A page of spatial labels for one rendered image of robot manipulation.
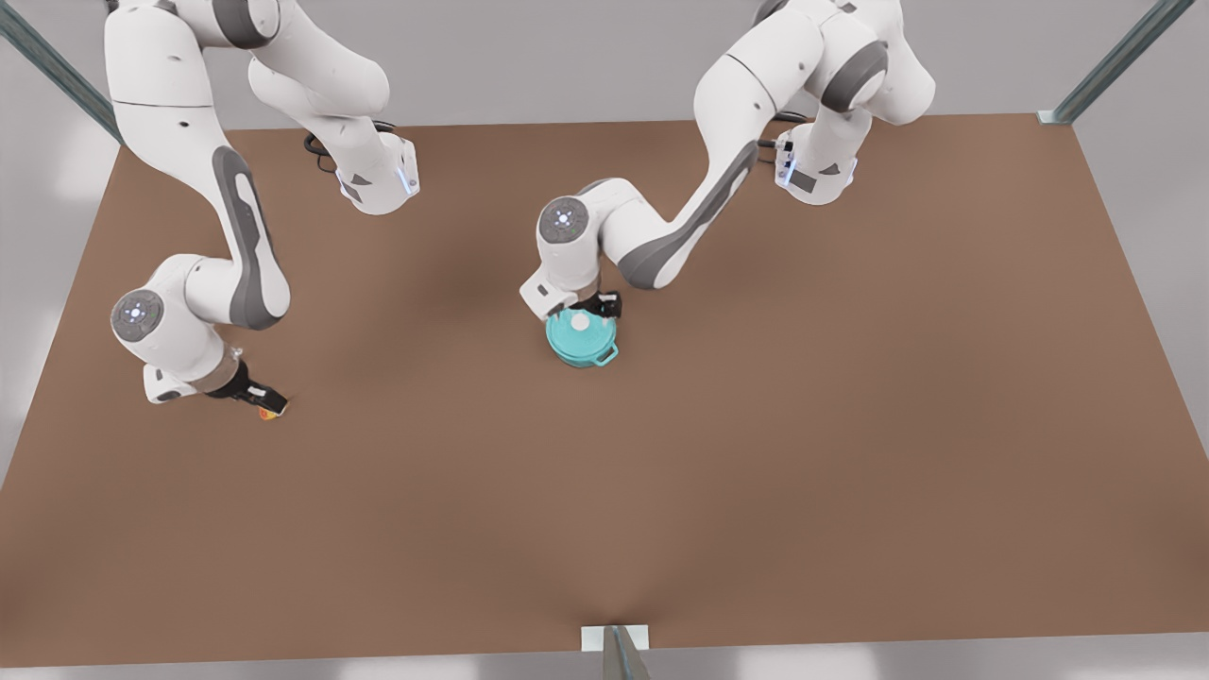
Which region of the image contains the teal pot lid white knob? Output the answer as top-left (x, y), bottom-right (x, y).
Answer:
top-left (547, 310), bottom-right (618, 359)

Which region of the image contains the teal pot with handles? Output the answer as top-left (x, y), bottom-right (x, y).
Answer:
top-left (546, 321), bottom-right (622, 369)

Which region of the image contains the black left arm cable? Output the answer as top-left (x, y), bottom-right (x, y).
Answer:
top-left (757, 110), bottom-right (813, 152)

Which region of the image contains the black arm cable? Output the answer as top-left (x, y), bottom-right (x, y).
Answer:
top-left (757, 110), bottom-right (813, 152)
top-left (303, 119), bottom-right (399, 176)

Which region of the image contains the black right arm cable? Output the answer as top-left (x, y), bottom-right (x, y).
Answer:
top-left (303, 119), bottom-right (399, 176)

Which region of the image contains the silver frame post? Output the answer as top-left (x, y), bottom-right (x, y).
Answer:
top-left (1037, 0), bottom-right (1197, 127)
top-left (580, 623), bottom-right (652, 680)
top-left (0, 0), bottom-right (126, 145)

